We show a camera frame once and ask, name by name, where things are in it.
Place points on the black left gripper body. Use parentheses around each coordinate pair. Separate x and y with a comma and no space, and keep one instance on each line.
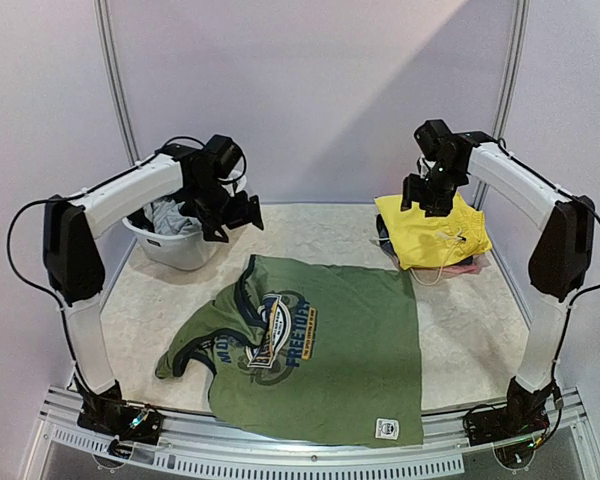
(221,210)

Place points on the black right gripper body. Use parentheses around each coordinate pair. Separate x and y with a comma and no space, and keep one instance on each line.
(431,195)

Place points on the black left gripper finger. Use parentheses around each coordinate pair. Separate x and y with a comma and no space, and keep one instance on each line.
(214,234)
(253,214)

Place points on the yellow shorts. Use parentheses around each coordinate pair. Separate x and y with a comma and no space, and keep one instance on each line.
(428,242)

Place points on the green garment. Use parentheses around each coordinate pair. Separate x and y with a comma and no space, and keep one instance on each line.
(326,354)

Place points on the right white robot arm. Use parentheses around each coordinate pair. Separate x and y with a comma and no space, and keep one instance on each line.
(558,264)

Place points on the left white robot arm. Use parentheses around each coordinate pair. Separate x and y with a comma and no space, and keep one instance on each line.
(73,224)

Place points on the white plastic laundry basket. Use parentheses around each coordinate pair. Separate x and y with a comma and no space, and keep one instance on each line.
(187,251)

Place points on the grey garment in basket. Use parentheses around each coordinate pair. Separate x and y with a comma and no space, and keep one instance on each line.
(166,219)

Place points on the folded navy blue garment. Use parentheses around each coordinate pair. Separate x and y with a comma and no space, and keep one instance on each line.
(387,247)

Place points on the black garment in basket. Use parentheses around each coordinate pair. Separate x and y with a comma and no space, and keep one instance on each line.
(139,220)

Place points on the folded pink garment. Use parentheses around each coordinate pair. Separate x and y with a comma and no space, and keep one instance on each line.
(460,270)

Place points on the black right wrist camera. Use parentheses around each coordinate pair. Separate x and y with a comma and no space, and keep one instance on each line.
(431,136)

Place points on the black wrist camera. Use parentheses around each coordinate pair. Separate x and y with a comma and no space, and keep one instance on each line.
(431,136)
(224,155)

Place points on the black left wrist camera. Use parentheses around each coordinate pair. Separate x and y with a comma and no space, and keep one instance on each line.
(224,155)

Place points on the left aluminium frame post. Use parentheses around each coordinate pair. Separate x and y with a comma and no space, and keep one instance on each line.
(110,58)

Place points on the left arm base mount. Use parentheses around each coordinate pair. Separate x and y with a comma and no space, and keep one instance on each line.
(108,413)

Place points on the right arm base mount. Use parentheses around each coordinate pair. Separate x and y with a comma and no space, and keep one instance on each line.
(510,425)

